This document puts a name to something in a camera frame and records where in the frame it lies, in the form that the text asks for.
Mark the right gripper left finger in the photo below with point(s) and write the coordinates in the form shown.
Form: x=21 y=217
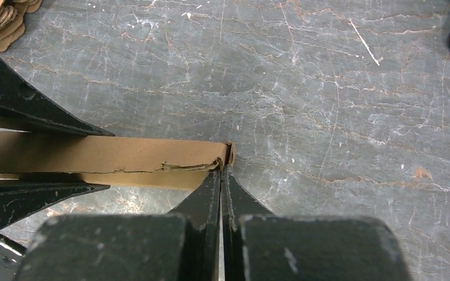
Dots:
x=182 y=244

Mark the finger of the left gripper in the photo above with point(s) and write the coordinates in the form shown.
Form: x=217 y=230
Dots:
x=21 y=199
x=24 y=108

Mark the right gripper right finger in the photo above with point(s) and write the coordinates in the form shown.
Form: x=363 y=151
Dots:
x=259 y=245

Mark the cardboard box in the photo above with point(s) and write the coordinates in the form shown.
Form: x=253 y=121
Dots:
x=111 y=160

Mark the stack of flat cardboard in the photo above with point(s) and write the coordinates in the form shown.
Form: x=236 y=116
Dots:
x=12 y=14

